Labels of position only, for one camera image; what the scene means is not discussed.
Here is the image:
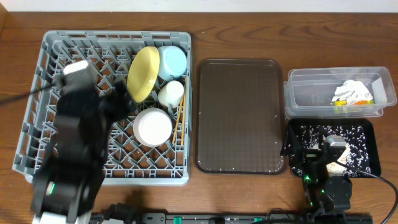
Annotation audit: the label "dark brown serving tray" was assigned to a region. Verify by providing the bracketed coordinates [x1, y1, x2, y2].
[195, 58, 285, 175]

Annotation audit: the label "green orange snack wrapper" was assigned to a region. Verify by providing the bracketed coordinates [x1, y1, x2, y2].
[331, 100, 374, 106]

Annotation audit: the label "clear plastic waste bin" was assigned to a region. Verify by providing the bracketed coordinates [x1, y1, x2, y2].
[284, 67, 397, 119]

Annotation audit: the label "light blue bowl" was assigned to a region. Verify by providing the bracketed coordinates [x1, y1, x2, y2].
[158, 46, 187, 81]

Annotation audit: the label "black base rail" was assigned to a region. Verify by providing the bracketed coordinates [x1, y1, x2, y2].
[89, 203, 373, 224]

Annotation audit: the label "white cup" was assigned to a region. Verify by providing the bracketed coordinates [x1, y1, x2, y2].
[158, 80, 185, 108]

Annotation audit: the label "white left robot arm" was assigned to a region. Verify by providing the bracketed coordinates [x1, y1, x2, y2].
[31, 77, 135, 223]

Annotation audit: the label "rice and food scraps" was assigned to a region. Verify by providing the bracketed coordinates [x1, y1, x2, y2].
[294, 124, 377, 173]

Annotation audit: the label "white napkin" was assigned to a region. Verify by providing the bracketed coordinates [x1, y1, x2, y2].
[331, 80, 374, 102]

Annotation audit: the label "pink small plate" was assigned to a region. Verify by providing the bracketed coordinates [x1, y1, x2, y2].
[133, 108, 172, 147]

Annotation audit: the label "black food waste tray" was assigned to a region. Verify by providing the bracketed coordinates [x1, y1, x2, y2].
[288, 119, 381, 176]

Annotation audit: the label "grey plastic dishwasher rack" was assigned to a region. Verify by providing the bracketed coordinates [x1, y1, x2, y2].
[12, 30, 193, 185]

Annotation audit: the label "wooden chopstick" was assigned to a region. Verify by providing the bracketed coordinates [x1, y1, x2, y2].
[181, 95, 187, 146]
[172, 96, 185, 144]

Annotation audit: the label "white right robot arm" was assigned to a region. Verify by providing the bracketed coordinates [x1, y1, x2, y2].
[280, 125, 352, 223]

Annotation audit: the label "yellow plate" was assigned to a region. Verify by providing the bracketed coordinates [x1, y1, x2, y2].
[127, 47, 160, 103]

